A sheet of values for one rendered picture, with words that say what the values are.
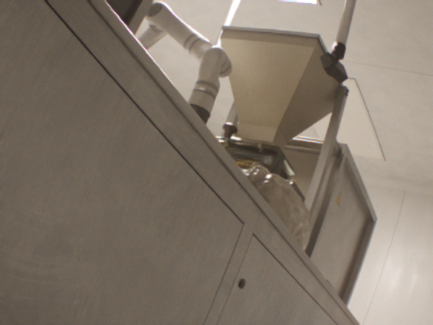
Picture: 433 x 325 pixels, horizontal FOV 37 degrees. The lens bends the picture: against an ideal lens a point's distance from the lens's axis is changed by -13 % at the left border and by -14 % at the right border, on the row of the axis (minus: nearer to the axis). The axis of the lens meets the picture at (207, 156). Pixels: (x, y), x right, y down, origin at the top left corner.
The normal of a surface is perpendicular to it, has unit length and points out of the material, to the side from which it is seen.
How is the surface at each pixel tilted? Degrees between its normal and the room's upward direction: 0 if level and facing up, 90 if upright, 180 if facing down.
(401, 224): 90
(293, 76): 118
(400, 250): 90
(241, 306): 90
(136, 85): 90
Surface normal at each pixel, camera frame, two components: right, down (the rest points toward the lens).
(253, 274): 0.85, 0.14
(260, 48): -0.51, 0.00
